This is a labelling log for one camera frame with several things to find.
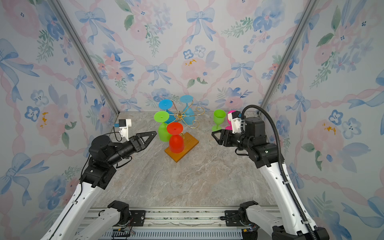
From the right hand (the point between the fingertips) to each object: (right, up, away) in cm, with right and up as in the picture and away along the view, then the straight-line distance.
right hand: (216, 133), depth 68 cm
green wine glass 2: (-25, +8, +5) cm, 27 cm away
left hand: (-27, 0, -5) cm, 28 cm away
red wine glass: (-19, -5, +7) cm, 21 cm away
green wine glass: (+6, +9, +30) cm, 32 cm away
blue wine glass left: (-25, +15, +11) cm, 30 cm away
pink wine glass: (+16, +3, +42) cm, 45 cm away
